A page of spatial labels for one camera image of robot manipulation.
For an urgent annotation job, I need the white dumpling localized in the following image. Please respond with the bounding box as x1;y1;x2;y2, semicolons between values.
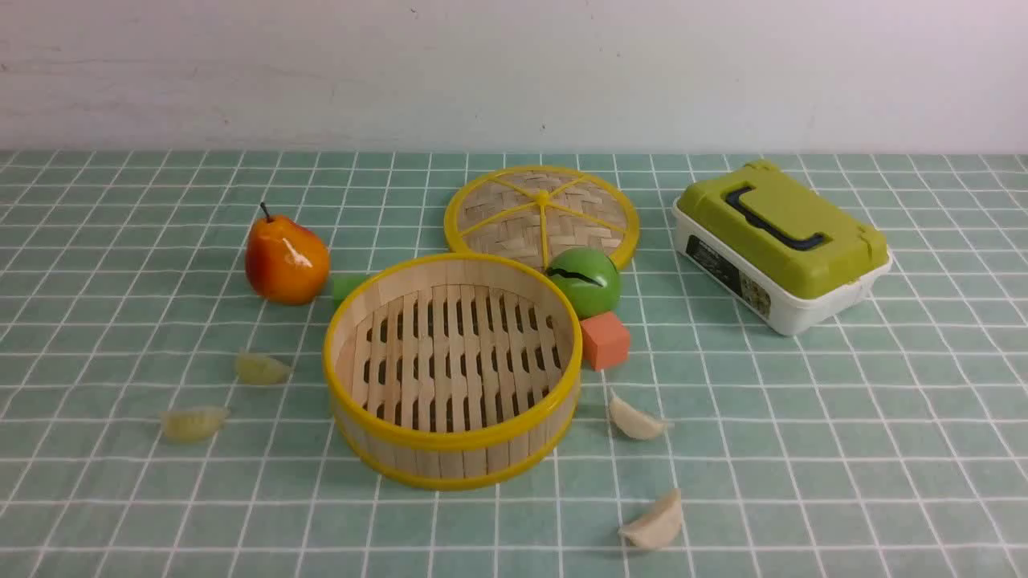
605;390;673;442
619;487;684;550

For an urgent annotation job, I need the greenish dumpling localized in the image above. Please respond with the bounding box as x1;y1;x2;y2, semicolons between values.
161;406;230;444
235;352;292;385

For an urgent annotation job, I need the woven bamboo steamer lid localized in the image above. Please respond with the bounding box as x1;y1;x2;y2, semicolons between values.
443;165;640;270

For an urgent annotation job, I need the bamboo steamer tray yellow rim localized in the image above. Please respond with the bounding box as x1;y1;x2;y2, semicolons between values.
322;253;583;490

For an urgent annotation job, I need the green toy apple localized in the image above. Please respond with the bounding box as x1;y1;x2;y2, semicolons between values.
545;246;622;319

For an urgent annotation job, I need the orange wooden cube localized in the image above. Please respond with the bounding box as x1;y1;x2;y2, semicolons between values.
579;311;630;371

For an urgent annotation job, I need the green wooden cube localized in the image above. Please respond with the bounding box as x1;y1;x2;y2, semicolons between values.
330;273;370;308

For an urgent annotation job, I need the orange red toy pear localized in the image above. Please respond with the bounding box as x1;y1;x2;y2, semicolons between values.
243;201;330;306

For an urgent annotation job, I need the green lidded white box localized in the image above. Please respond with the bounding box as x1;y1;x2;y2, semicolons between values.
672;160;893;336

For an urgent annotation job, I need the green checked tablecloth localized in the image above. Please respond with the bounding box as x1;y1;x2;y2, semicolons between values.
1;150;1027;577

